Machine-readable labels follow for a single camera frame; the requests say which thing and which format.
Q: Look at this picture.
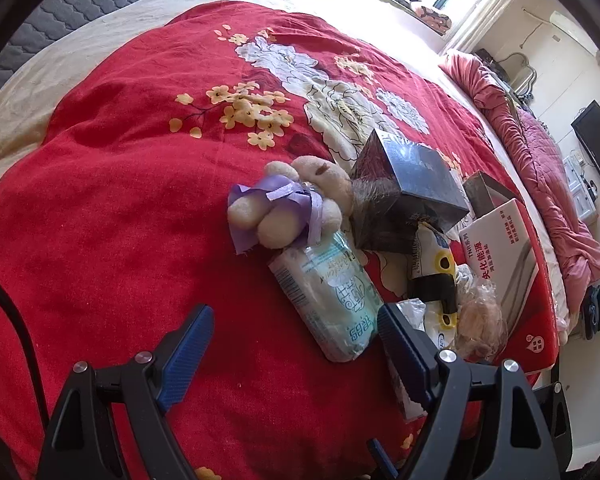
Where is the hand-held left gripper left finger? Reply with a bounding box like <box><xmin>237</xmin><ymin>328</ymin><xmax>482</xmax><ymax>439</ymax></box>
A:
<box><xmin>35</xmin><ymin>304</ymin><xmax>216</xmax><ymax>480</ymax></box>

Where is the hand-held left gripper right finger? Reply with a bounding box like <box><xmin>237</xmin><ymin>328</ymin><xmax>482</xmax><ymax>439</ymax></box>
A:
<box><xmin>376</xmin><ymin>302</ymin><xmax>573</xmax><ymax>480</ymax></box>

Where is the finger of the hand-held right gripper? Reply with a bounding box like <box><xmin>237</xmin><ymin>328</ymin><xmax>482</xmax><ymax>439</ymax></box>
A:
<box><xmin>367</xmin><ymin>437</ymin><xmax>398</xmax><ymax>480</ymax></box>

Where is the pale green tissue pack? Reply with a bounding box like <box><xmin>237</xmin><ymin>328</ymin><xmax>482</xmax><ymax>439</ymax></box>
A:
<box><xmin>267</xmin><ymin>230</ymin><xmax>386</xmax><ymax>363</ymax></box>

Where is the beige teddy bear purple bow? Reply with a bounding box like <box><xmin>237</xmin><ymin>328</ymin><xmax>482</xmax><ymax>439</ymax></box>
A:
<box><xmin>227</xmin><ymin>155</ymin><xmax>356</xmax><ymax>256</ymax></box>

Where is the red floral blanket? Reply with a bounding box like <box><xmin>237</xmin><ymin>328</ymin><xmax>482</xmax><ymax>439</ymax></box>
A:
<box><xmin>0</xmin><ymin>0</ymin><xmax>566</xmax><ymax>480</ymax></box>

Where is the glossy black box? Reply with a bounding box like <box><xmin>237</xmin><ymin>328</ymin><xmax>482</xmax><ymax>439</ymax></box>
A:
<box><xmin>349</xmin><ymin>127</ymin><xmax>471</xmax><ymax>256</ymax></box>

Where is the pink quilt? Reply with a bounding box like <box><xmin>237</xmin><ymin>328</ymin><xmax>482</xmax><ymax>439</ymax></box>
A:
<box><xmin>437</xmin><ymin>50</ymin><xmax>600</xmax><ymax>331</ymax></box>

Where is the white drawer cabinet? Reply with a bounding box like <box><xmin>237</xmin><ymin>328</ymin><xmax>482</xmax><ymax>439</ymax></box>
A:
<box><xmin>562</xmin><ymin>152</ymin><xmax>600</xmax><ymax>221</ymax></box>

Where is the heart-shaped metal mirror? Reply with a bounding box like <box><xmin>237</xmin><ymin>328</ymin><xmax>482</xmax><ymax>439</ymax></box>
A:
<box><xmin>502</xmin><ymin>52</ymin><xmax>538</xmax><ymax>103</ymax></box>

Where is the cluttered dressing table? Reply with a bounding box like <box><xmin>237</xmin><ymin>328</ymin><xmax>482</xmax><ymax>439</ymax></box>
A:
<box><xmin>475</xmin><ymin>49</ymin><xmax>536</xmax><ymax>106</ymax></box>

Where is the brown floral cushion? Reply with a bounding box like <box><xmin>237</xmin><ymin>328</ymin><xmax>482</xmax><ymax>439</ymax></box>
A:
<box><xmin>412</xmin><ymin>5</ymin><xmax>453</xmax><ymax>36</ymax></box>

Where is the bed with cream sheet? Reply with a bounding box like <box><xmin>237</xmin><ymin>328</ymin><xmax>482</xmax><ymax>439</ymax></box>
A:
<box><xmin>0</xmin><ymin>0</ymin><xmax>596</xmax><ymax>341</ymax></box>

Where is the cream curtain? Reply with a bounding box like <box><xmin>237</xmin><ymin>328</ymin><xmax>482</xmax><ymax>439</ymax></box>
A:
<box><xmin>442</xmin><ymin>0</ymin><xmax>526</xmax><ymax>56</ymax></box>

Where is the white air conditioner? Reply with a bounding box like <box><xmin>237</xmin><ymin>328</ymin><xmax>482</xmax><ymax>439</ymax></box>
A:
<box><xmin>550</xmin><ymin>10</ymin><xmax>598</xmax><ymax>53</ymax></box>

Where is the grey quilted headboard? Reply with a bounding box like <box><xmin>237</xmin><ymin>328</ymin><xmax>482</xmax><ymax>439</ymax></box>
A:
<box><xmin>0</xmin><ymin>0</ymin><xmax>221</xmax><ymax>111</ymax></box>

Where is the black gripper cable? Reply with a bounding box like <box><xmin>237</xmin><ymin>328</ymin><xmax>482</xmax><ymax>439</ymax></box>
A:
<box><xmin>0</xmin><ymin>265</ymin><xmax>51</xmax><ymax>426</ymax></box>

